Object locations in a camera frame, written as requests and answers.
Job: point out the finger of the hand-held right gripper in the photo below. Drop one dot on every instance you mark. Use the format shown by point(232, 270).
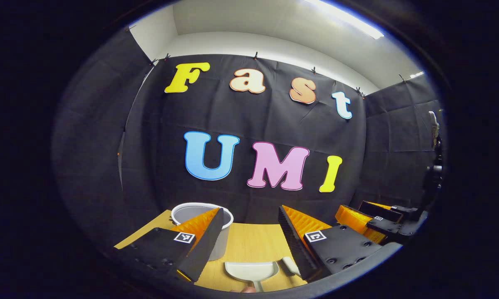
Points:
point(353, 218)
point(382, 209)

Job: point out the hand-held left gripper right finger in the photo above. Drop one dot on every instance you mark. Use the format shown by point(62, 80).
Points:
point(293, 241)

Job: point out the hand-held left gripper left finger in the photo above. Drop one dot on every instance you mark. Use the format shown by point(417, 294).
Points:
point(203, 249)

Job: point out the small white broom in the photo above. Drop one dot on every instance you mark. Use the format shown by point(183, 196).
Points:
point(290, 265)

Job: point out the grey garbage bin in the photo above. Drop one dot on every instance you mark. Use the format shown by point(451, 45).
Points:
point(191, 212)

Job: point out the white dustpan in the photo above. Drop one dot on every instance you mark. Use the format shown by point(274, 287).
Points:
point(251, 270)

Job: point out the wooden desktop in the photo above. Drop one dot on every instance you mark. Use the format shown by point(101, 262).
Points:
point(253, 243)

